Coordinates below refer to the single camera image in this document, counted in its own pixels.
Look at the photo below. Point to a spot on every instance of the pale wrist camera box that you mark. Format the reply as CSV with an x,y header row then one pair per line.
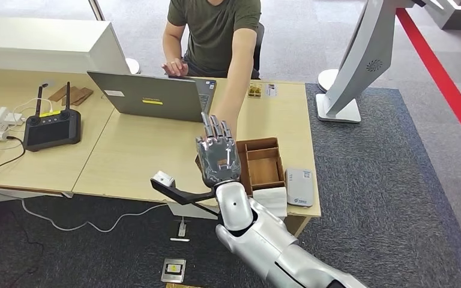
x,y
163,179

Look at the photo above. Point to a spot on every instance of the white paper sheet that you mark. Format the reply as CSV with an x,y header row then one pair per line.
x,y
272,200

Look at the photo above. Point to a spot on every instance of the grey laptop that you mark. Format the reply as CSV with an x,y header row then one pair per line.
x,y
155,95

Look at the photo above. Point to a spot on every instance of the white ID card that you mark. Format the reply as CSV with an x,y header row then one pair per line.
x,y
271,90

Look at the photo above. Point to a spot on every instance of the person's right forearm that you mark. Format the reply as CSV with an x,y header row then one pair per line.
x,y
171,43

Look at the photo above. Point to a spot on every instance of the person's left forearm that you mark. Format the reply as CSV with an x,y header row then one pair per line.
x,y
238,71

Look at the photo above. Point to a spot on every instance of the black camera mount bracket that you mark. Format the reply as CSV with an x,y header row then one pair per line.
x,y
186,195

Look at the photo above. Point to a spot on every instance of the white charger adapter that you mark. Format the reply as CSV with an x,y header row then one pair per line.
x,y
14,118

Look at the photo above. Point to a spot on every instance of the white kiosk stand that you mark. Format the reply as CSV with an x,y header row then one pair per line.
x,y
367,51

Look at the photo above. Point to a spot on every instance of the wooden compartment box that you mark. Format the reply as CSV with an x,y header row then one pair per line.
x,y
262,171

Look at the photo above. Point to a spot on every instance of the grey metal pole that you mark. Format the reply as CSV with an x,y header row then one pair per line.
x,y
96,10

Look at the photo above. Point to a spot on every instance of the black chair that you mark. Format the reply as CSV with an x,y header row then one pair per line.
x,y
259,47

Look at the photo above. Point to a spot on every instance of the person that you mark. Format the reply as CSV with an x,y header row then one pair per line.
x,y
214,31

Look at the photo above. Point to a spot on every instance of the dark grey carpet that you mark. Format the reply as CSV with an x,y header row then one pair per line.
x,y
393,179

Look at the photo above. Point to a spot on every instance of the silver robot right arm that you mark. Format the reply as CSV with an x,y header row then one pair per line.
x,y
270,246

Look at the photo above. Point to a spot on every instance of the person's left hand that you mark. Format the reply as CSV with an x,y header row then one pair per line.
x,y
233,127

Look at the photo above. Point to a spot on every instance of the white round base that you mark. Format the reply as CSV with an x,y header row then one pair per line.
x,y
134,66
326,79

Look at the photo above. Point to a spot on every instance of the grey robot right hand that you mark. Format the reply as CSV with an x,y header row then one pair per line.
x,y
218,159

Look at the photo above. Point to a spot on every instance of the white counter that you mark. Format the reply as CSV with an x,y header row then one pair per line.
x,y
35,43

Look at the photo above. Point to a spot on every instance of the white floor plug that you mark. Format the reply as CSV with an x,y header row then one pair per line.
x,y
181,229

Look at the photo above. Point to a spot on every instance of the white under-desk panel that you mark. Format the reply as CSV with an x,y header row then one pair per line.
x,y
182,210

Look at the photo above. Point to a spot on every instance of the yellow floor plate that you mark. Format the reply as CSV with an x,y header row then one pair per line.
x,y
178,286

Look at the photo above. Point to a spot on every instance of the silver floor socket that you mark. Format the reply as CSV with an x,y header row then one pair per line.
x,y
173,271

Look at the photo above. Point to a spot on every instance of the black remote controller with antennas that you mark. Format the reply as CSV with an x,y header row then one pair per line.
x,y
51,133

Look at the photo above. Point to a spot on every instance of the person's right hand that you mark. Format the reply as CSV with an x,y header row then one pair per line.
x,y
176,67

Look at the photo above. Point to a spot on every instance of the white card reader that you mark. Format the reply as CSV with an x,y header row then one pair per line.
x,y
299,187

